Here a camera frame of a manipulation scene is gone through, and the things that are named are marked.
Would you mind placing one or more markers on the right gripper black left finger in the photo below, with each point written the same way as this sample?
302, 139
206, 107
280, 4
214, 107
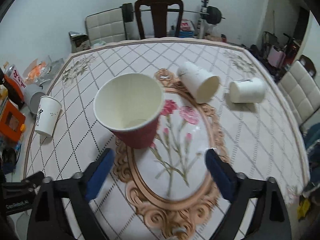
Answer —
48, 218

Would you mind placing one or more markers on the red ripple paper cup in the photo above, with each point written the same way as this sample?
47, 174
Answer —
129, 106

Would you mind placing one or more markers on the white cup with calligraphy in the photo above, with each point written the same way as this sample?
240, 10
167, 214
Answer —
47, 115

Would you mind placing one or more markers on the plain white paper cup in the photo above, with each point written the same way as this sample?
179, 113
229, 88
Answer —
251, 90

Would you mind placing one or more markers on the white cup with ink plant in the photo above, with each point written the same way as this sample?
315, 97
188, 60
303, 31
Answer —
200, 83

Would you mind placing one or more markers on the blue ruffled cloth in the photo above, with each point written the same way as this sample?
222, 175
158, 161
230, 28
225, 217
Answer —
311, 141

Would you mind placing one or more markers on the floral printed tablecloth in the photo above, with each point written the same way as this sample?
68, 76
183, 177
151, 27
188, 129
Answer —
164, 191

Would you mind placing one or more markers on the orange box with window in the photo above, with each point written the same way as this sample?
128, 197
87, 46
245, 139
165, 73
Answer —
11, 122

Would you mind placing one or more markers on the beige padded chair right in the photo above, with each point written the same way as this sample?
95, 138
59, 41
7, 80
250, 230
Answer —
301, 92

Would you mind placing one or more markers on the beige padded chair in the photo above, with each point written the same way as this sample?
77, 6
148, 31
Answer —
106, 26
301, 92

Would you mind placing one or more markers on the clear plastic goldfish bag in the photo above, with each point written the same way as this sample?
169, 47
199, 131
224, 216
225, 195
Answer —
42, 70

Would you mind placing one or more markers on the dark printed gift box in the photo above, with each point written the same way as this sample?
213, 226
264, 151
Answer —
79, 41

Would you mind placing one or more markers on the dark wooden chair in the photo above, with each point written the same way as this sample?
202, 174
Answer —
159, 12

